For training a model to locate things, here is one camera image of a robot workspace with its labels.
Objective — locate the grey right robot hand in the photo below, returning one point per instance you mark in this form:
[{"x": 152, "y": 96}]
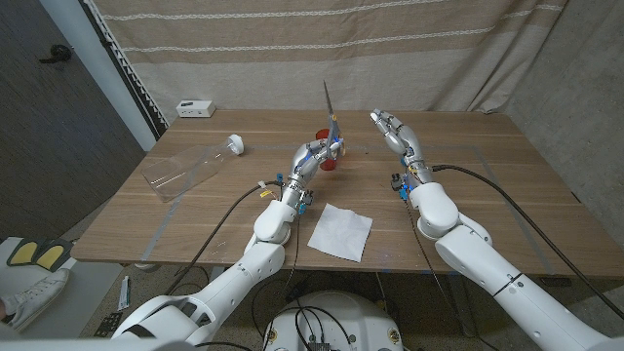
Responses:
[{"x": 407, "y": 141}]

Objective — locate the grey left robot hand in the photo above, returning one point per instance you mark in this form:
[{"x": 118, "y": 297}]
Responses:
[{"x": 302, "y": 168}]

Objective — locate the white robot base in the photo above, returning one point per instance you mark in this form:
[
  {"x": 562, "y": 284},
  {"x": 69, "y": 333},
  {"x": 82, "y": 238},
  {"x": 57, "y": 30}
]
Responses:
[{"x": 336, "y": 322}]

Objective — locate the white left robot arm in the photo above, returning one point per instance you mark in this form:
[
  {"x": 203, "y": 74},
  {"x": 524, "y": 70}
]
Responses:
[{"x": 234, "y": 283}]

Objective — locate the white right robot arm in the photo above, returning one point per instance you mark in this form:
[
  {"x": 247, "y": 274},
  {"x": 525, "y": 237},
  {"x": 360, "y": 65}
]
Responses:
[{"x": 497, "y": 273}]

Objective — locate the red plastic cup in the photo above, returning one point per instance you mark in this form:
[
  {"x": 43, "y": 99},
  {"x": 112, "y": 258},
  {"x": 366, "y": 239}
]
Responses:
[{"x": 327, "y": 165}]

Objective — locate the white tissue sheet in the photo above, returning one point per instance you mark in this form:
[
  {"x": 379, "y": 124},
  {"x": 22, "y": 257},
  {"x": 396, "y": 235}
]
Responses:
[{"x": 341, "y": 233}]

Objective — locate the clear plastic bottle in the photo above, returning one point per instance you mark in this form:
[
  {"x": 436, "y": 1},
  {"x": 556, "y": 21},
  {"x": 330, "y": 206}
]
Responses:
[{"x": 185, "y": 168}]

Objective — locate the beige striped curtain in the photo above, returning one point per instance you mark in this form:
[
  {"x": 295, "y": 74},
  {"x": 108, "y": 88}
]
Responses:
[{"x": 317, "y": 63}]

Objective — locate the white power box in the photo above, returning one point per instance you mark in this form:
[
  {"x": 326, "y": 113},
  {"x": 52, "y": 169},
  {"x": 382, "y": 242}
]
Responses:
[{"x": 196, "y": 108}]

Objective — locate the white table leg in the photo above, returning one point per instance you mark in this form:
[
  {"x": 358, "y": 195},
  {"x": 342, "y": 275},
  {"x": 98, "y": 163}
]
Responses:
[{"x": 217, "y": 273}]

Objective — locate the grey table leg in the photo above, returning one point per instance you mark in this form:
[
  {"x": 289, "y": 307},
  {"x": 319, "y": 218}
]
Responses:
[{"x": 465, "y": 317}]

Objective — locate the white tube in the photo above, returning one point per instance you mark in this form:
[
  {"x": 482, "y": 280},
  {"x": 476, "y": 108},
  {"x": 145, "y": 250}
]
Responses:
[{"x": 124, "y": 292}]

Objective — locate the black perforated plate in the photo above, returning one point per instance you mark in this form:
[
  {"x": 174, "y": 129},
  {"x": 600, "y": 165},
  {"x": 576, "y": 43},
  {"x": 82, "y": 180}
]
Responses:
[{"x": 108, "y": 324}]

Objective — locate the dark wooden door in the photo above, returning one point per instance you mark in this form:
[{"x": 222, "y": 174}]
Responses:
[{"x": 49, "y": 146}]

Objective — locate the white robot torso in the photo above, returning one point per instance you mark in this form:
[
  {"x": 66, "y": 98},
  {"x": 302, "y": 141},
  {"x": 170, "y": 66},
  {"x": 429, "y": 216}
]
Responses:
[{"x": 97, "y": 346}]

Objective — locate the white sneaker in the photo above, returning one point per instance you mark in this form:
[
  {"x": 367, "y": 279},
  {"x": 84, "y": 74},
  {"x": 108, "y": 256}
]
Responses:
[{"x": 34, "y": 300}]

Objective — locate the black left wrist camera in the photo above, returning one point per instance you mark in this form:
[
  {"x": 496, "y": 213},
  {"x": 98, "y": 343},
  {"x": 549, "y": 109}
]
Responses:
[{"x": 307, "y": 198}]

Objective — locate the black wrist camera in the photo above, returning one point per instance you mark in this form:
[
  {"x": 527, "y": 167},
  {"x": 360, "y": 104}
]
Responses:
[
  {"x": 307, "y": 198},
  {"x": 396, "y": 182}
]

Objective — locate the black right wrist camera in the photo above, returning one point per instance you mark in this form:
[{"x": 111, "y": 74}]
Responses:
[{"x": 396, "y": 182}]

